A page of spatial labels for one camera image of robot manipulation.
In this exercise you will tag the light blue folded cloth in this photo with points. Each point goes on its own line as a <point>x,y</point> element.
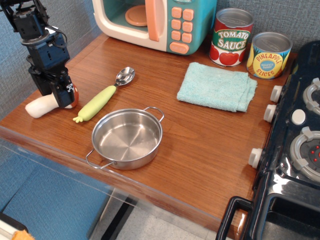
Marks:
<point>217,88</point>

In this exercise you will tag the spoon with green handle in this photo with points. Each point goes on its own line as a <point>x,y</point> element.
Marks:
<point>88,111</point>

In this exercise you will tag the white middle stove knob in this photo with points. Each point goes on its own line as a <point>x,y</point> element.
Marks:
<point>269,112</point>

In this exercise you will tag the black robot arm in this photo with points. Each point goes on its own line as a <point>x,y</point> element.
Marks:
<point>27,16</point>

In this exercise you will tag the plush brown white mushroom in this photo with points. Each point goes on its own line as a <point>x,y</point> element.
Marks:
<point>41,106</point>

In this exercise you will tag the orange object at corner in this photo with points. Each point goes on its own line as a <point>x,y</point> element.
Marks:
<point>22,235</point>

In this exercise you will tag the white lower stove knob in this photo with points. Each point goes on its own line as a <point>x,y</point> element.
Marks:
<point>254,157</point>

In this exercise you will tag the teal toy microwave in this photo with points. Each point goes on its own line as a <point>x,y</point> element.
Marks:
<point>173,26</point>

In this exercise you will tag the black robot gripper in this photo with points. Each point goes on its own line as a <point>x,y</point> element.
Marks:
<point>48,55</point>

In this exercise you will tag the white stove knob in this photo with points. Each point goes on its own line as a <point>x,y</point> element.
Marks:
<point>254,157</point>
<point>276,93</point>
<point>269,112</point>

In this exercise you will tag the black toy stove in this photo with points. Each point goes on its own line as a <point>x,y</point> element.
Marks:
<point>286,189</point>

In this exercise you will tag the pineapple slices can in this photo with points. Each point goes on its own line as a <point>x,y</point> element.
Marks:
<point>268,55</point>

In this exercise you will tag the orange microwave turntable plate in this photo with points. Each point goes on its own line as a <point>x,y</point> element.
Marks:
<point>136,16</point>

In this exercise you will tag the stainless steel pot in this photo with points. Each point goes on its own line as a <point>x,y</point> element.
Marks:
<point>126,139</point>

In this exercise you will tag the tomato sauce can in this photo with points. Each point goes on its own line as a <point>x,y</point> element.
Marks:
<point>231,32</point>

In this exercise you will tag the white upper stove knob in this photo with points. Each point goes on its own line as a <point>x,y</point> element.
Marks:
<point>276,93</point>

